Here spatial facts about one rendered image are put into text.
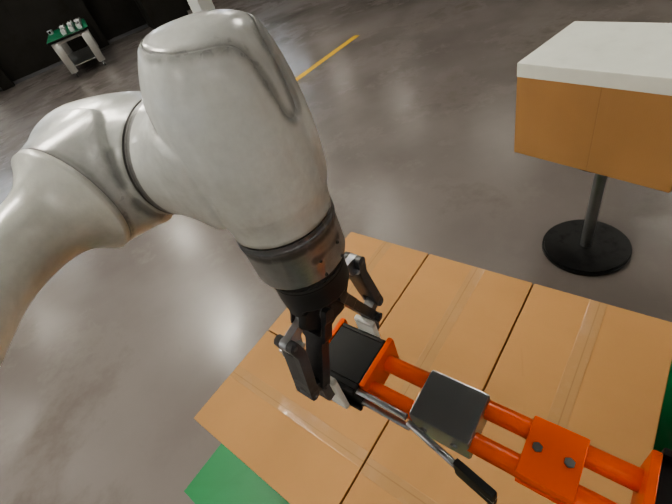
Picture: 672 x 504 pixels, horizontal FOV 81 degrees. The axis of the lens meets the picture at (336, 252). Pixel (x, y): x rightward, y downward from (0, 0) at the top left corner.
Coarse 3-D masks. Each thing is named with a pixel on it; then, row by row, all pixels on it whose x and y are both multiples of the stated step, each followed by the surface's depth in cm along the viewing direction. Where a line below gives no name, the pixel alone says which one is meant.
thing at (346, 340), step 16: (336, 336) 53; (352, 336) 52; (368, 336) 52; (336, 352) 51; (352, 352) 50; (368, 352) 50; (384, 352) 49; (336, 368) 49; (352, 368) 49; (368, 368) 48; (368, 384) 48; (368, 400) 49
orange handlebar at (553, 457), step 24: (408, 408) 45; (504, 408) 42; (528, 432) 40; (552, 432) 39; (480, 456) 40; (504, 456) 39; (528, 456) 38; (552, 456) 37; (576, 456) 37; (600, 456) 37; (528, 480) 37; (552, 480) 36; (576, 480) 36; (624, 480) 35
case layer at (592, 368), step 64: (384, 256) 165; (384, 320) 144; (448, 320) 136; (512, 320) 129; (576, 320) 123; (640, 320) 118; (256, 384) 139; (384, 384) 126; (512, 384) 115; (576, 384) 110; (640, 384) 106; (256, 448) 122; (320, 448) 117; (384, 448) 112; (448, 448) 108; (512, 448) 103; (640, 448) 96
